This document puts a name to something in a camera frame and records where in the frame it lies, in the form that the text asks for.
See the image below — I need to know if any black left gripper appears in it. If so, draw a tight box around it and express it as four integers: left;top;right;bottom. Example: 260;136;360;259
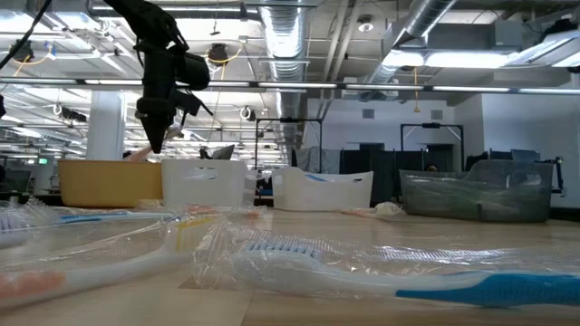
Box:
135;43;214;154

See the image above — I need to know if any white pillar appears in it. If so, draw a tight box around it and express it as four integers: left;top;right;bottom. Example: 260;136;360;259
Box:
85;89;127;162

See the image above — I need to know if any narrow white plastic bin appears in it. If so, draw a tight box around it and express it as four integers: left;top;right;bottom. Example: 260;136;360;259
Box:
160;158;249;207

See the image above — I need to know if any yellow plastic bin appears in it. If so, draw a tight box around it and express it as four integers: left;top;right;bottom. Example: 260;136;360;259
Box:
57;158;164;208

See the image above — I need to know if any background computer monitor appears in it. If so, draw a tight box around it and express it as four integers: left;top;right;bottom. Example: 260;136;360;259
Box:
210;143;237;162

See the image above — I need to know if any black ceiling device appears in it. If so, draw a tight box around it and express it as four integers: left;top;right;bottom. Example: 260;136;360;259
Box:
8;39;35;63
207;43;230;68

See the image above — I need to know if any wide white plastic bin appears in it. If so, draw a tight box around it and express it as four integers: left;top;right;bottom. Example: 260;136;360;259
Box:
271;166;375;212

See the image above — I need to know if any dark office partition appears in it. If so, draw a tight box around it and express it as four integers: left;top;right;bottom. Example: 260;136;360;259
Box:
338;142;470;205

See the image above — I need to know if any brown plastic bin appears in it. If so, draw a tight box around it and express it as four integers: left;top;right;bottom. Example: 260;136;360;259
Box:
399;158;554;223

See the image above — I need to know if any black background stand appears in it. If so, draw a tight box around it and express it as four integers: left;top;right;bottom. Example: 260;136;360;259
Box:
534;156;566;197

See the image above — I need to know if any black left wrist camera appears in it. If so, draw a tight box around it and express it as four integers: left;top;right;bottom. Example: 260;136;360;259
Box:
180;53;211;91

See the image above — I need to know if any black gantry frame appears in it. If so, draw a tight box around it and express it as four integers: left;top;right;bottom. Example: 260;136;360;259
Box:
400;121;466;176
255;116;324;176

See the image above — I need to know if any silver ventilation duct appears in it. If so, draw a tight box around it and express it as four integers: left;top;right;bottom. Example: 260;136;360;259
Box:
362;0;459;103
257;0;314;153

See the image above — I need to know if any black camera cable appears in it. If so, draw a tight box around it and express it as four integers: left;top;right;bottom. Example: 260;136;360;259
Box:
0;0;53;72

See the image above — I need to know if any long ceiling light rail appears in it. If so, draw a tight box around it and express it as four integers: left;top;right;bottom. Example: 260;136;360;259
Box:
0;76;580;96

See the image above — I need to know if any yellow hanging cord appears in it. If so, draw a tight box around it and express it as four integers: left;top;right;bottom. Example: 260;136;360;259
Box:
411;66;421;114

